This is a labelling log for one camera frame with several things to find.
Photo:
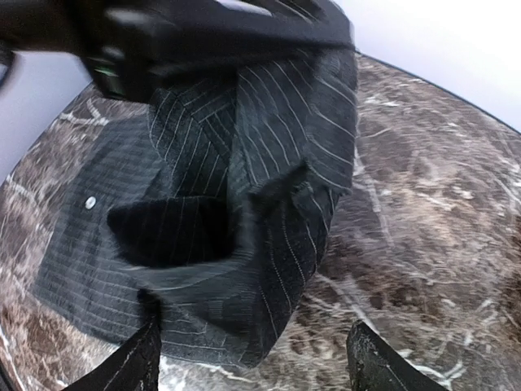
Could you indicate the dark pinstripe long sleeve shirt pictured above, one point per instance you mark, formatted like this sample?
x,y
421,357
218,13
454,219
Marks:
x,y
218,201

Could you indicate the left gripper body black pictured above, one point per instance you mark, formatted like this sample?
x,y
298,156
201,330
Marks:
x,y
132,48

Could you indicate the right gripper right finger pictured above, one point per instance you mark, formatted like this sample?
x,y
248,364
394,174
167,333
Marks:
x,y
373,365

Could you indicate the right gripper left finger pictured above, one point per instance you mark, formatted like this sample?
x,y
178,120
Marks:
x,y
134,366

